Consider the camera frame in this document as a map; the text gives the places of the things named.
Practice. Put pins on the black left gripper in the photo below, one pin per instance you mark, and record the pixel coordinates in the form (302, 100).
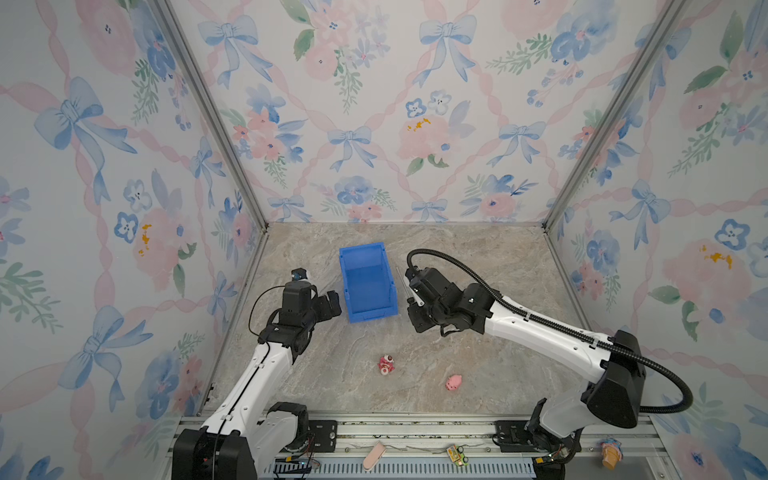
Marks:
(325, 310)

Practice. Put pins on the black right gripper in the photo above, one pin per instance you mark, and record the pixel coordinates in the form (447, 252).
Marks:
(413, 314)

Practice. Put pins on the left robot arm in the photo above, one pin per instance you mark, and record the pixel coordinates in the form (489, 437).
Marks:
(245, 434)

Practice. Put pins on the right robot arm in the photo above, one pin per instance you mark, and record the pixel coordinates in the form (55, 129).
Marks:
(611, 385)

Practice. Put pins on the blue plastic bin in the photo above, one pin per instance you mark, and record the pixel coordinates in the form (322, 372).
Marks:
(369, 287)

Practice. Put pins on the red white small toy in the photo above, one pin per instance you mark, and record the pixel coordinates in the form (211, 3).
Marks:
(386, 364)

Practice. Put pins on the pink pig toy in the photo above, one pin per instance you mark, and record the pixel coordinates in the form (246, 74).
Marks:
(454, 382)

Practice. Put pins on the green yellow small toy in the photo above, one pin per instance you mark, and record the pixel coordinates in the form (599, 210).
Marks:
(457, 456)

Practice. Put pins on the pink oblong toy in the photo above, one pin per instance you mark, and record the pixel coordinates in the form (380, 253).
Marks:
(374, 456)

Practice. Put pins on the orange blue figure toy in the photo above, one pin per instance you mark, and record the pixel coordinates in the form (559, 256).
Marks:
(612, 453)

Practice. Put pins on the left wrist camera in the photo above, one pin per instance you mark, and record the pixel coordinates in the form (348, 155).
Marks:
(299, 274)

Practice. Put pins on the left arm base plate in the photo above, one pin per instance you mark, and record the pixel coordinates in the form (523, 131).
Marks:
(318, 436)

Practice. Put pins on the aluminium rail base frame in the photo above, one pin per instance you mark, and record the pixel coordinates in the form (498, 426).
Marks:
(416, 449)

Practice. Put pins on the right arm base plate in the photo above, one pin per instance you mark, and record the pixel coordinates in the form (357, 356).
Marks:
(512, 436)

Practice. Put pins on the left corner aluminium post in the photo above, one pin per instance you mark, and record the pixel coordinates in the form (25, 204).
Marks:
(180, 47)

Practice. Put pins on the corner aluminium post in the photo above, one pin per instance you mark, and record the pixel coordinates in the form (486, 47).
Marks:
(659, 33)
(180, 47)

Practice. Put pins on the right corner aluminium post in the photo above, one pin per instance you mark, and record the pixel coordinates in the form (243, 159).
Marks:
(659, 33)

